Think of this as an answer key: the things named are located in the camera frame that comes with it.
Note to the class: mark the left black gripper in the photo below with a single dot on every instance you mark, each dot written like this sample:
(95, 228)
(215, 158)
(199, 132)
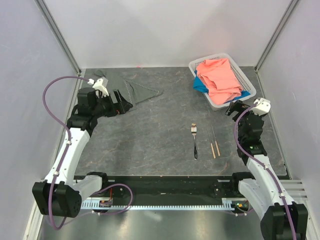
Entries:
(120, 107)

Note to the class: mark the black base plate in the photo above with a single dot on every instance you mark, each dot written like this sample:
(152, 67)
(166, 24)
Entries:
(195, 185)

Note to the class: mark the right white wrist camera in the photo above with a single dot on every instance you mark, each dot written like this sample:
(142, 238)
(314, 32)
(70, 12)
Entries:
(261, 107)

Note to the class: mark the white plastic basket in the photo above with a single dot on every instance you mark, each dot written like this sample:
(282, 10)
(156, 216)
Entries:
(241, 77)

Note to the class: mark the blue cloth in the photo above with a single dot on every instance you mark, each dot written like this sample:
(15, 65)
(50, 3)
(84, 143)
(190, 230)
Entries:
(199, 86)

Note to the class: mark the right metal chopstick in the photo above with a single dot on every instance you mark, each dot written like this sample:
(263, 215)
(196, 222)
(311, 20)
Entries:
(215, 141)

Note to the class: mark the silver metal fork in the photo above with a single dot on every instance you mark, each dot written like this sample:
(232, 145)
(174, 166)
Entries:
(194, 134)

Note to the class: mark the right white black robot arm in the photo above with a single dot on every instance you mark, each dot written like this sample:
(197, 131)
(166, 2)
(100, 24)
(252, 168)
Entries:
(281, 218)

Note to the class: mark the slotted cable duct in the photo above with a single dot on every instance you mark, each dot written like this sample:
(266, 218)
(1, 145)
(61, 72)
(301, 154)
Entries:
(99, 204)

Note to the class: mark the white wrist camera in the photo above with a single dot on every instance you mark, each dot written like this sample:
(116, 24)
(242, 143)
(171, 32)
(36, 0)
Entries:
(261, 107)
(100, 85)

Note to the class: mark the grey cloth napkin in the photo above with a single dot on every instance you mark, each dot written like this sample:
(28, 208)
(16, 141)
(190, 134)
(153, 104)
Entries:
(133, 92)

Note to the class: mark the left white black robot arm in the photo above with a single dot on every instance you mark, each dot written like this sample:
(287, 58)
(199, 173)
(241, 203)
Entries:
(58, 194)

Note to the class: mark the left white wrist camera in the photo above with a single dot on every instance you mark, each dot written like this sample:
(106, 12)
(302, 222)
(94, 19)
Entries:
(100, 85)

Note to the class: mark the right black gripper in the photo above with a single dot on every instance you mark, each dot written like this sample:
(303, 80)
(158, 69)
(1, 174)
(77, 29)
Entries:
(236, 106)

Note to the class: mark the salmon pink cloth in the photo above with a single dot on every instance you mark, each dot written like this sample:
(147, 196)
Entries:
(220, 80)

